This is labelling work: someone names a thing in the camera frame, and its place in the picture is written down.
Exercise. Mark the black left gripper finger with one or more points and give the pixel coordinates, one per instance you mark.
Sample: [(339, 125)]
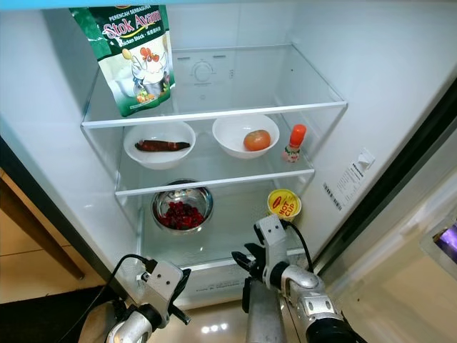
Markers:
[(181, 315)]

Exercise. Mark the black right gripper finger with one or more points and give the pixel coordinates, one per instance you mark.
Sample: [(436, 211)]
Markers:
[(248, 251), (244, 264)]

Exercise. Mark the yellow hot cup noodles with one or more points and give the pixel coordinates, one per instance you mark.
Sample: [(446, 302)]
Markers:
[(284, 203)]

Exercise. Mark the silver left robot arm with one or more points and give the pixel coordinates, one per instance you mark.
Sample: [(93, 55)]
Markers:
[(132, 329)]

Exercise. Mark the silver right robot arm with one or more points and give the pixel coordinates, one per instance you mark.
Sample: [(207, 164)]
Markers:
[(310, 293)]

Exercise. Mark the glass fridge shelf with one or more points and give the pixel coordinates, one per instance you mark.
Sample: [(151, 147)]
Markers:
[(228, 175), (264, 86)]

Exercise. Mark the white fridge label sticker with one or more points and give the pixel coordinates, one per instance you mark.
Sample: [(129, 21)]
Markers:
[(346, 184)]

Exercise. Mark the white crisper cover shelf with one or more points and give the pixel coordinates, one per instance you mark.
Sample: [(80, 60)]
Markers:
[(214, 261)]

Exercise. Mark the grey robot leg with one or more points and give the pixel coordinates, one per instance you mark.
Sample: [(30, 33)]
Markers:
[(264, 314)]

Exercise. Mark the red berries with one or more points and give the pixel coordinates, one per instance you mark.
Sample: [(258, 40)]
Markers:
[(181, 216)]

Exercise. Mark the steel bowl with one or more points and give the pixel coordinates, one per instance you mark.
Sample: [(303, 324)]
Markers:
[(182, 191)]

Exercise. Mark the orange red tomato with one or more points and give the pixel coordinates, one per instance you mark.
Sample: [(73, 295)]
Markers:
[(257, 140)]

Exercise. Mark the white ceramic bowl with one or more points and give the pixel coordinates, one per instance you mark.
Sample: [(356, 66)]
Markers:
[(157, 161), (227, 139)]

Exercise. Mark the small red-capped bottle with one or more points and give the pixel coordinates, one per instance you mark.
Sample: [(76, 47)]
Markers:
[(295, 141)]

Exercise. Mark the dark red sausage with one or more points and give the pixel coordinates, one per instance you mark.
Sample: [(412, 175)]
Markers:
[(162, 146)]

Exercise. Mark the black floor mat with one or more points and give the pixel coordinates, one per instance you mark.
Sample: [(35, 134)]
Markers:
[(43, 314)]

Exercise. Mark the wooden table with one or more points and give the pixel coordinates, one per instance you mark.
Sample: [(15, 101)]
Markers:
[(43, 229)]

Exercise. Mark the white thermostat dial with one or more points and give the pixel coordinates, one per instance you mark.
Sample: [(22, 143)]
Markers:
[(202, 71)]

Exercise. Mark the purple drink can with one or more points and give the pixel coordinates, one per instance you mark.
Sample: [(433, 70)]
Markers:
[(446, 241)]

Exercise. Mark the green chicken stock bag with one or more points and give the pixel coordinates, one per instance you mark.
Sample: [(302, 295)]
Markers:
[(136, 64)]

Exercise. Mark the white fridge wall clip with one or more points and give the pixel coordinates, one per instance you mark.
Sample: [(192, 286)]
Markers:
[(365, 158)]

